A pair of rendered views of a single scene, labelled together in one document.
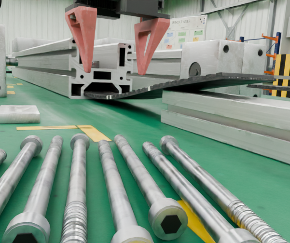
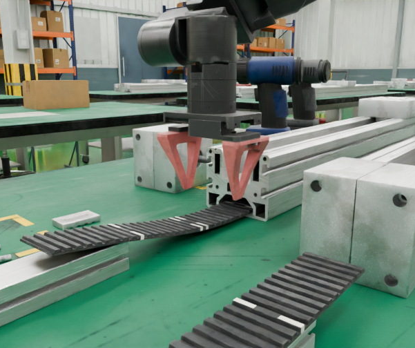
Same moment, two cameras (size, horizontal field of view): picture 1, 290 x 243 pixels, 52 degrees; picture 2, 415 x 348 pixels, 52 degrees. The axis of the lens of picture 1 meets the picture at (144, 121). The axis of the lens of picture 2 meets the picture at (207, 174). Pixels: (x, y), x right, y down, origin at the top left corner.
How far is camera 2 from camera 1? 50 cm
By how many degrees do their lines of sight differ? 67
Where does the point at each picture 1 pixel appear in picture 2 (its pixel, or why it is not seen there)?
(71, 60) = (208, 170)
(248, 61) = (368, 213)
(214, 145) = not seen: hidden behind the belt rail
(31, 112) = (63, 222)
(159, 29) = (227, 152)
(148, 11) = (210, 134)
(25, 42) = (368, 105)
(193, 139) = not seen: hidden behind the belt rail
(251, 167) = not seen: outside the picture
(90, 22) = (166, 146)
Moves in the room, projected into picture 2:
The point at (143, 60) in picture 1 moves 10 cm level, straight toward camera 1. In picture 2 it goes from (233, 184) to (149, 192)
